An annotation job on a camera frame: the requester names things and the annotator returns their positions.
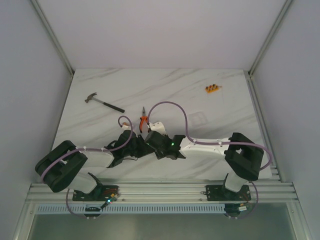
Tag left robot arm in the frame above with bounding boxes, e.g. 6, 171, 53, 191
35, 130, 155, 201

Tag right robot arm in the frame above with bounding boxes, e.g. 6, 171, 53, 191
144, 130, 264, 200

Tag orange fuse holder block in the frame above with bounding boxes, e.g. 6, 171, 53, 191
204, 84, 222, 94

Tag claw hammer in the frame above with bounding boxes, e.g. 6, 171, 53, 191
84, 92, 125, 113

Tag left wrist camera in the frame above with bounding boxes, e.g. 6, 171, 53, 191
121, 124, 136, 134

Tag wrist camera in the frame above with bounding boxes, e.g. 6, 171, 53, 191
148, 121, 167, 135
121, 124, 136, 134

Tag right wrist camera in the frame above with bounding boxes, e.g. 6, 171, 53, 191
148, 121, 167, 135

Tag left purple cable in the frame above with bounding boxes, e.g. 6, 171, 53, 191
40, 115, 135, 221

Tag purple cable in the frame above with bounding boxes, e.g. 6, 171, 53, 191
40, 115, 135, 221
147, 100, 274, 220

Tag orange handled pliers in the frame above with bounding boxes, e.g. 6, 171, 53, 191
139, 106, 149, 134

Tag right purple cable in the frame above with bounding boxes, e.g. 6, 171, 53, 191
147, 100, 274, 220

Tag white slotted cable duct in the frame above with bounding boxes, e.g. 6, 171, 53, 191
35, 203, 226, 215

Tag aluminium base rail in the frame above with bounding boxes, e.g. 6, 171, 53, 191
25, 179, 298, 203

